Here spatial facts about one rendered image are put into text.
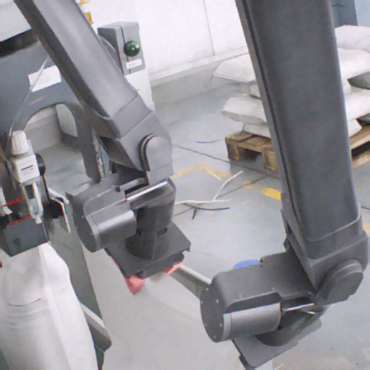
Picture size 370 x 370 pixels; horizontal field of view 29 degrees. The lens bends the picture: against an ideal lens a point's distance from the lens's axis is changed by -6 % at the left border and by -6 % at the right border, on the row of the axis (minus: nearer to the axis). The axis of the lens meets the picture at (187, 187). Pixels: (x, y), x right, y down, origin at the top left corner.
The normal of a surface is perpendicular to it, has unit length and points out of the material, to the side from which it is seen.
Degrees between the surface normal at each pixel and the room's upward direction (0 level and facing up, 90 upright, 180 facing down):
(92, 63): 89
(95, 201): 89
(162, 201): 30
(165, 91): 90
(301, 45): 118
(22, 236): 90
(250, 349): 46
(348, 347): 0
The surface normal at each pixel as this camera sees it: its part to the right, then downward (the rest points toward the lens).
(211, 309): -0.93, 0.11
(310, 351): -0.18, -0.92
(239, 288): 0.10, -0.70
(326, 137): 0.37, 0.67
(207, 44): 0.54, 0.22
